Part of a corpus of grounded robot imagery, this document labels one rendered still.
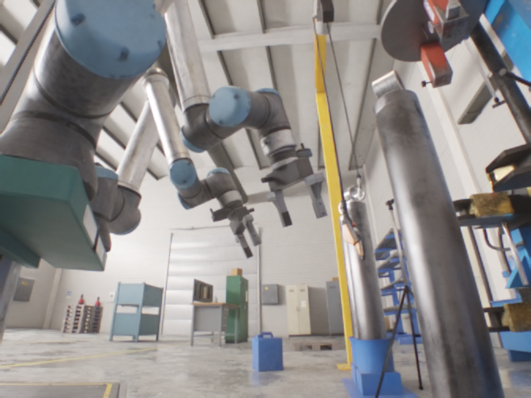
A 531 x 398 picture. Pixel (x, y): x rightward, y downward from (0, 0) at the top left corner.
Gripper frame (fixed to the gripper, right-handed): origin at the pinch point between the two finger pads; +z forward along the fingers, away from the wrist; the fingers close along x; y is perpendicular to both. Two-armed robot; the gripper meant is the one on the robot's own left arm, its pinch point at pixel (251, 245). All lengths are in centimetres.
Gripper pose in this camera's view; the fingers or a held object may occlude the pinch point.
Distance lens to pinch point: 104.0
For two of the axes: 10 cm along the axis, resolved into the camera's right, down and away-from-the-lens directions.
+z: 4.2, 8.2, -3.9
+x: -2.2, 5.1, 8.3
